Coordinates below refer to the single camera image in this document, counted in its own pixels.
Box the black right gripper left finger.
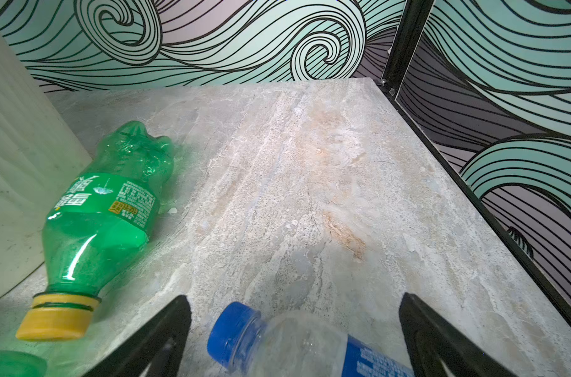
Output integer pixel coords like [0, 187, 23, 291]
[86, 295, 191, 376]

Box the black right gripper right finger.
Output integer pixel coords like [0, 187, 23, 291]
[399, 292, 514, 376]

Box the clear bottle blue cap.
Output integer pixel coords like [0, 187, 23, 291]
[207, 302, 414, 376]

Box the cream ribbed trash bin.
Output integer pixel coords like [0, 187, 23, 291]
[0, 34, 91, 298]

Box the green bottle yellow cap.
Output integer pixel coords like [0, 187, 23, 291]
[16, 121, 175, 342]

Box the black frame post right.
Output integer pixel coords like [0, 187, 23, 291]
[381, 0, 435, 100]

